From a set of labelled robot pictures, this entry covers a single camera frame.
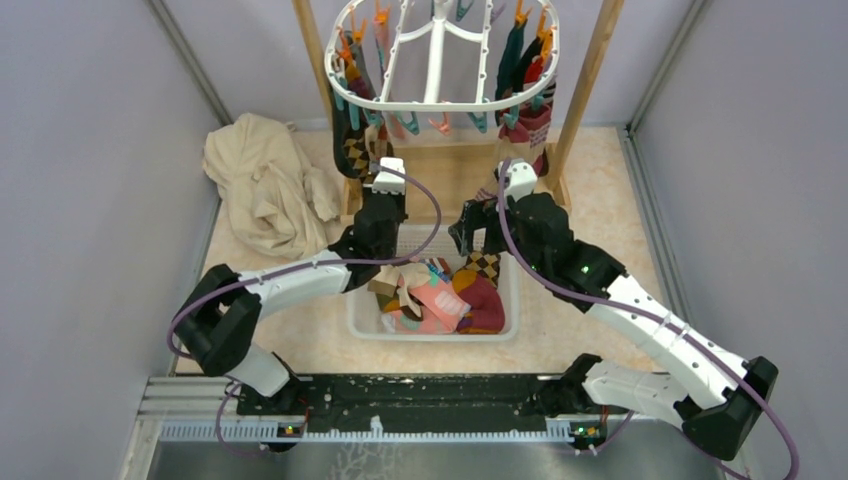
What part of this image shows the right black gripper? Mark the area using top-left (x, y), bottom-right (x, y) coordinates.
top-left (449, 196), bottom-right (549, 275)

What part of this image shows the brown yellow argyle sock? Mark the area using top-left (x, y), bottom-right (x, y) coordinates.
top-left (463, 250), bottom-right (501, 288)

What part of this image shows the wooden hanger rack frame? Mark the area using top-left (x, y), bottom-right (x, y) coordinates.
top-left (293, 1), bottom-right (622, 208)

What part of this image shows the cream sock brown toe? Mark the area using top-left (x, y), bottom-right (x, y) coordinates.
top-left (367, 263), bottom-right (431, 322)

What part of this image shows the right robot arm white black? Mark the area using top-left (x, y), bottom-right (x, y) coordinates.
top-left (449, 193), bottom-right (779, 461)

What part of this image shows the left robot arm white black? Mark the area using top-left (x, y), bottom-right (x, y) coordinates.
top-left (170, 193), bottom-right (406, 414)

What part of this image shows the white oval clip hanger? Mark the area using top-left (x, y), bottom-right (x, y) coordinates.
top-left (323, 1), bottom-right (560, 115)

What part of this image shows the pink striped toe sock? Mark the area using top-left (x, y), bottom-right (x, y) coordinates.
top-left (474, 104), bottom-right (552, 200)

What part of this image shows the pink plastic clip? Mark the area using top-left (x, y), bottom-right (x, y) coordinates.
top-left (428, 112), bottom-right (452, 137)

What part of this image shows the black sock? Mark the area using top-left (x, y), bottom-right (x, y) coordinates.
top-left (332, 105), bottom-right (362, 179)

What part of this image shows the beige crumpled cloth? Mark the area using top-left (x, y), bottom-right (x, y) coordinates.
top-left (202, 113), bottom-right (340, 260)

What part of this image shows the red and grey sock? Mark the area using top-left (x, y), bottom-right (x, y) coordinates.
top-left (522, 55), bottom-right (548, 90)

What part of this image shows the dark teal sock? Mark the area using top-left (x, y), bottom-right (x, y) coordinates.
top-left (495, 21), bottom-right (525, 100)

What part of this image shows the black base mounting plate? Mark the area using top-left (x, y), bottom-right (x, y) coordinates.
top-left (236, 374), bottom-right (605, 434)

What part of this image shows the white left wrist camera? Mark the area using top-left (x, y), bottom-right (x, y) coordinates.
top-left (371, 156), bottom-right (406, 195)

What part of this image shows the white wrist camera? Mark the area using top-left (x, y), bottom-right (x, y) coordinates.
top-left (495, 159), bottom-right (538, 201)
top-left (371, 156), bottom-right (406, 195)

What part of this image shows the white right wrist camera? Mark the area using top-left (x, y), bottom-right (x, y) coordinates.
top-left (495, 159), bottom-right (538, 201)

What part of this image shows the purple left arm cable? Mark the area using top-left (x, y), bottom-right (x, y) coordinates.
top-left (165, 164), bottom-right (444, 458)

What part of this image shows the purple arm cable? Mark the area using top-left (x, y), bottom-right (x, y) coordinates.
top-left (495, 158), bottom-right (802, 480)
top-left (165, 164), bottom-right (444, 458)

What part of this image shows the aluminium rail frame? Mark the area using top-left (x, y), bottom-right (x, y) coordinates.
top-left (119, 372), bottom-right (740, 480)

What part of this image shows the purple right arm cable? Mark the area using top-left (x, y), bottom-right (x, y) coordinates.
top-left (495, 158), bottom-right (802, 480)

